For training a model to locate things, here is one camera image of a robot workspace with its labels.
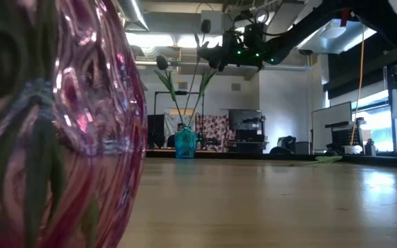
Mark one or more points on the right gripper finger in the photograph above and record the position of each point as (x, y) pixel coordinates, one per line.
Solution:
(217, 62)
(209, 52)

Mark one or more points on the black artificial tulip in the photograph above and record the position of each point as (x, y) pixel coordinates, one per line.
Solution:
(205, 26)
(161, 62)

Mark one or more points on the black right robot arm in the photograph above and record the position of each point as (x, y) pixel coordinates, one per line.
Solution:
(298, 32)

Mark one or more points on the teal glass vase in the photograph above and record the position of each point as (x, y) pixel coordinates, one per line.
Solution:
(185, 143)

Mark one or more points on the pink glass vase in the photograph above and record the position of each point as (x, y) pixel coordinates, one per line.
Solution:
(91, 103)

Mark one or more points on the ceiling light panel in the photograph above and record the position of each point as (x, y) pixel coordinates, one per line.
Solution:
(149, 39)
(188, 41)

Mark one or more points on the silver ceiling pipe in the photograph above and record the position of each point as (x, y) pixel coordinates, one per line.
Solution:
(288, 67)

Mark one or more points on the pink patterned cloth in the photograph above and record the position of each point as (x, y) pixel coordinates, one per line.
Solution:
(215, 129)

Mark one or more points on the grey hanging cloth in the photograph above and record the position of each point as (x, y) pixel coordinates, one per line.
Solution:
(171, 120)

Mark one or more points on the black equipment cabinet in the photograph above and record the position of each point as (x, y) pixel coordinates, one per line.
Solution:
(248, 131)

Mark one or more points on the person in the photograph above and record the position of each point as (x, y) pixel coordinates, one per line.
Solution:
(171, 141)

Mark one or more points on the black panel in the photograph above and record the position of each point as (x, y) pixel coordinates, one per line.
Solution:
(155, 131)

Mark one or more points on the dark dome object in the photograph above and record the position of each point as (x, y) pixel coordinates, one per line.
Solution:
(278, 150)

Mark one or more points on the whiteboard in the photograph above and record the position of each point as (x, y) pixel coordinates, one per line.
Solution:
(331, 120)

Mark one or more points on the grey bin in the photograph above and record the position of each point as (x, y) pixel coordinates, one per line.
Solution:
(302, 147)

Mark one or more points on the green flower stem held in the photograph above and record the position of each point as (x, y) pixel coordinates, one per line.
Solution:
(327, 159)

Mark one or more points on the white round stand base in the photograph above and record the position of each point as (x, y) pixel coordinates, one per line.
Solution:
(351, 149)

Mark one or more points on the dark bottle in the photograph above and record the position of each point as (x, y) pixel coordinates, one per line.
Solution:
(370, 147)

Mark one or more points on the grey wall vent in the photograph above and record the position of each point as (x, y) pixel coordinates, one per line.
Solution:
(183, 85)
(236, 86)

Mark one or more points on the black rig frame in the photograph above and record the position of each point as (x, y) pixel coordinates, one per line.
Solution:
(154, 103)

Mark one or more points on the round silver air duct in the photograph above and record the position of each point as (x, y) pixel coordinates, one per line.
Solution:
(133, 10)

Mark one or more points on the black aluminium table frame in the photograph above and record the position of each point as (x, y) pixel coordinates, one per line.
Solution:
(246, 155)

